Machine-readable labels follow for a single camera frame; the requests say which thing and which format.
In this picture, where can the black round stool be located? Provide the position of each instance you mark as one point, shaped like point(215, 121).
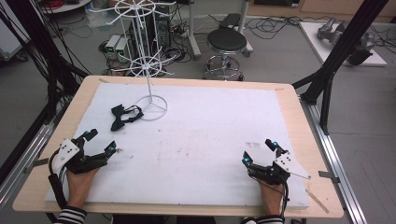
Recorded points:
point(226, 39)

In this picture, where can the person's striped left sleeve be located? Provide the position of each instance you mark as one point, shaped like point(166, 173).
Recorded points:
point(71, 215)

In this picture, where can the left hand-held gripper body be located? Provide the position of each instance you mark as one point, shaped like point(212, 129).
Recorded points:
point(87, 162)

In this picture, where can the black box on floor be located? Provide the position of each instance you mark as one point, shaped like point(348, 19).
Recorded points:
point(230, 21)

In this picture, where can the white floor platform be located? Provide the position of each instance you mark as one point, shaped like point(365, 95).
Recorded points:
point(314, 40)

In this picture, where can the black computer tower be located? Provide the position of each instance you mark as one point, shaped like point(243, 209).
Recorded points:
point(163, 29)

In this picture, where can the person's left hand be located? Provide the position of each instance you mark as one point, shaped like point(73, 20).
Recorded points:
point(79, 186)

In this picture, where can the white table leg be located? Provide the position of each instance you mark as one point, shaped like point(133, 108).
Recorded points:
point(193, 31)
point(246, 21)

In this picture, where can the person's right hand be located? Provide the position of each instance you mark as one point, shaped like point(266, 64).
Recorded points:
point(272, 197)

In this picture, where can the person's striped sleeve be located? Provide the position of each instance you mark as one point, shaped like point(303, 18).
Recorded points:
point(71, 215)
point(264, 220)

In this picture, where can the person's striped right sleeve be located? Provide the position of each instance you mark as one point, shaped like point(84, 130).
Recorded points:
point(264, 220)

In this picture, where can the black bow tie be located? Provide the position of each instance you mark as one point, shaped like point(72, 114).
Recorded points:
point(117, 112)

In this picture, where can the grey metal bracket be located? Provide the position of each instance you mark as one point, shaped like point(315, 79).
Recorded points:
point(35, 163)
point(328, 176)

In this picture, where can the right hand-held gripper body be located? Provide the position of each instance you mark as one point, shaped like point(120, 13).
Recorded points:
point(271, 174)

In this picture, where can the white table mat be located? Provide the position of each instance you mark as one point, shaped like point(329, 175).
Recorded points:
point(202, 140)

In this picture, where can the white power supply box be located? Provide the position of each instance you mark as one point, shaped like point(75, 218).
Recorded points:
point(122, 46)
point(112, 43)

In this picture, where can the aluminium rail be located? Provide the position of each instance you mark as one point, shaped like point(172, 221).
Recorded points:
point(21, 161)
point(339, 161)

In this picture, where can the black metal frame stand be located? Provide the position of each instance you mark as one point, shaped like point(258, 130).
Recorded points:
point(342, 46)
point(40, 40)

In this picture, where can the beige tape strip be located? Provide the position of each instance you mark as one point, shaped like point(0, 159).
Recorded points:
point(317, 201)

